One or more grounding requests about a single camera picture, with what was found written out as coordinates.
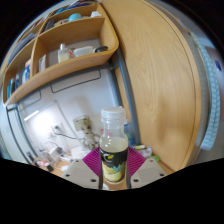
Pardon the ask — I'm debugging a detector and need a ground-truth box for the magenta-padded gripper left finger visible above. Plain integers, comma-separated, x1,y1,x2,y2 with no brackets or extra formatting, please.
61,147,104,191

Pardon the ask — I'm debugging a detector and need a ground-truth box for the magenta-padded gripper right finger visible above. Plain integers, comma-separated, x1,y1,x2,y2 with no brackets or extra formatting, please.
123,147,167,191

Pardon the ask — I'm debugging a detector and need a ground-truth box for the clear drink bottle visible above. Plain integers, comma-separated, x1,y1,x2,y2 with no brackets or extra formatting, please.
99,106,130,185

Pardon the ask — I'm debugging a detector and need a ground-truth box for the metal cup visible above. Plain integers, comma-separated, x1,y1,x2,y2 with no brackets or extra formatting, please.
49,148,61,159

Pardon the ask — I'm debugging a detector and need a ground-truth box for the red flat pack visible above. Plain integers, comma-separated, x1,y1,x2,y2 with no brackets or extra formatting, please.
35,159,49,168

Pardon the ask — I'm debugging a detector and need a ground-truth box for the clear blue bottle, white nozzle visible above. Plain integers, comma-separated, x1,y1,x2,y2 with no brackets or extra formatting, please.
123,120,134,148

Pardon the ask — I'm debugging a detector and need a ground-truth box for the black cylinder device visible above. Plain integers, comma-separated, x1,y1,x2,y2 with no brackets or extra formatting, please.
27,151,37,164

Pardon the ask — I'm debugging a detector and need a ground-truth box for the white desk lamp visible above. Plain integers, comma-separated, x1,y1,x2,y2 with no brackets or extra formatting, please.
23,99,81,148

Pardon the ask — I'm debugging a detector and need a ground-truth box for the striped white towel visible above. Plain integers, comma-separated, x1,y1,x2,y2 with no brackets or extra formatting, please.
199,31,224,152

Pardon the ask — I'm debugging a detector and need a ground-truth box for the wooden shelf unit with items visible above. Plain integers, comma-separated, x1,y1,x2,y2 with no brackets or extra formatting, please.
1,1,120,107

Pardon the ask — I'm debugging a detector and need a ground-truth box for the black cable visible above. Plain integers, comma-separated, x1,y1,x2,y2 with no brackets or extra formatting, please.
54,128,79,141

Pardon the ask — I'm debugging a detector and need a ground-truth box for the white wall socket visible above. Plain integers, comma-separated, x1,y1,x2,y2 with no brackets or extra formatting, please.
51,123,64,136

